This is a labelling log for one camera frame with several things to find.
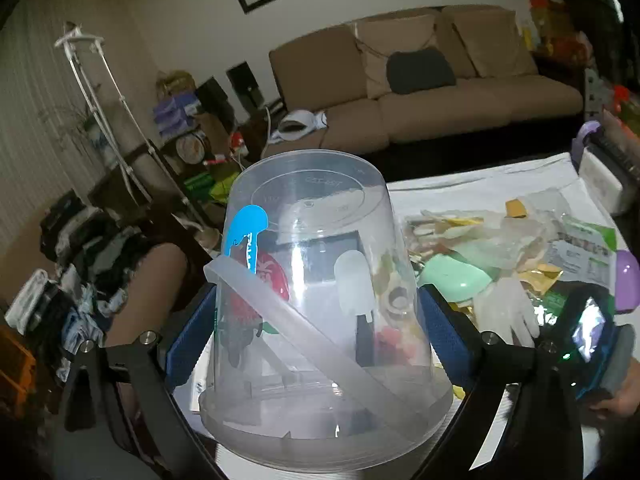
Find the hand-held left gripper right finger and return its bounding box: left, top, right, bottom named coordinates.
left=414, top=283, right=587, bottom=480

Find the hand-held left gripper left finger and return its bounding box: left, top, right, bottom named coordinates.
left=65, top=282, right=222, bottom=480

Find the clear plastic bucket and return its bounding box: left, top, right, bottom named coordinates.
left=198, top=149, right=455, bottom=474

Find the person's right hand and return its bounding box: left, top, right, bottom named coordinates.
left=582, top=357, right=640, bottom=431

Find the purple plastic item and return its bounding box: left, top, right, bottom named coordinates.
left=615, top=250, right=640, bottom=314

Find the person's leg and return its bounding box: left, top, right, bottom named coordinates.
left=104, top=242, right=189, bottom=348

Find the white glove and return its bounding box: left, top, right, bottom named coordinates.
left=472, top=276, right=542, bottom=348

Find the mint green case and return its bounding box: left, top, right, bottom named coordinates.
left=417, top=254, right=494, bottom=304

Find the gold wrapper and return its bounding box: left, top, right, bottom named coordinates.
left=517, top=265, right=563, bottom=295

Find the green and white packet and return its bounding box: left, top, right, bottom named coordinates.
left=542, top=214, right=618, bottom=287

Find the clear plastic bag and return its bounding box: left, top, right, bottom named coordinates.
left=404, top=189, right=576, bottom=281

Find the pile of clothes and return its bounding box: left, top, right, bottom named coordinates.
left=5, top=192, right=153, bottom=386

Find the cluttered low shelf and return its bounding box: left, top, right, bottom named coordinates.
left=151, top=70, right=242, bottom=203

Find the brown sofa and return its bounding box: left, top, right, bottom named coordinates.
left=262, top=5, right=585, bottom=160

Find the white massager device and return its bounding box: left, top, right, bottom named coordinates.
left=271, top=109, right=329, bottom=143

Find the black speaker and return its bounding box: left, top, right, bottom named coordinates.
left=226, top=61, right=264, bottom=111

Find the dark cushion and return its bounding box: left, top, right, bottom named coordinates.
left=386, top=47, right=457, bottom=95

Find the cluttered side shelf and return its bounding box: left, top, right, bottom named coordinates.
left=519, top=0, right=640, bottom=136

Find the white box with purple handle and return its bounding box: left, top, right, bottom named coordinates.
left=570, top=121, right=640, bottom=216

